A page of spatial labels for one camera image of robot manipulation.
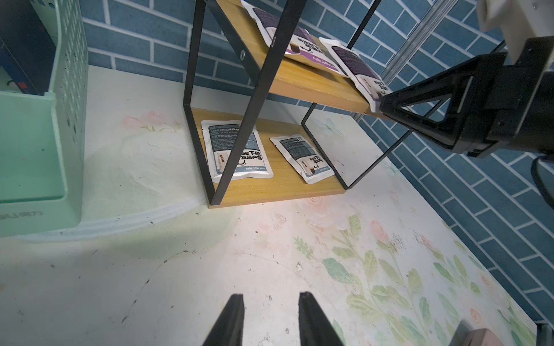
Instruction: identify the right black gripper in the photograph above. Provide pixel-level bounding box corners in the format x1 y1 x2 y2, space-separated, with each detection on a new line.
380 37 553 157

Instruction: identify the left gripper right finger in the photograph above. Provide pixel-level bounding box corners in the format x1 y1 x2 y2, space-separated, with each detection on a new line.
299 292 343 346

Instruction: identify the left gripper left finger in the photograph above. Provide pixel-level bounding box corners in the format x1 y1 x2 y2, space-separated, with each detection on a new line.
202 294 245 346

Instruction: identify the purple coffee bag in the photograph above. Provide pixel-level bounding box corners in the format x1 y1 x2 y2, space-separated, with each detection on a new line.
319 37 391 113
241 1 346 77

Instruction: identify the grey coffee bag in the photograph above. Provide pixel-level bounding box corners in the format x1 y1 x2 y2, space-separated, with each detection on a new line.
270 134 334 185
201 120 274 185

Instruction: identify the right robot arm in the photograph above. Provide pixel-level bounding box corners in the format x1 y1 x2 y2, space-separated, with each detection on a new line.
380 37 553 206

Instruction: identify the wooden three-tier shelf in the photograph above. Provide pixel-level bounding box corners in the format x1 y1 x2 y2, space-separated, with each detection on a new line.
183 1 372 208

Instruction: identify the floral table mat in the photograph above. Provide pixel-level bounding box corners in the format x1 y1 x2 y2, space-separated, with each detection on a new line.
1 66 536 345

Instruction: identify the pink case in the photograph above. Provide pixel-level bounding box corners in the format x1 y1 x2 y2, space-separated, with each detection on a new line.
448 320 504 346

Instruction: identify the green file organizer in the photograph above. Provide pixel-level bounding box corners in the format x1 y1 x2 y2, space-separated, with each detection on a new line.
1 1 89 237

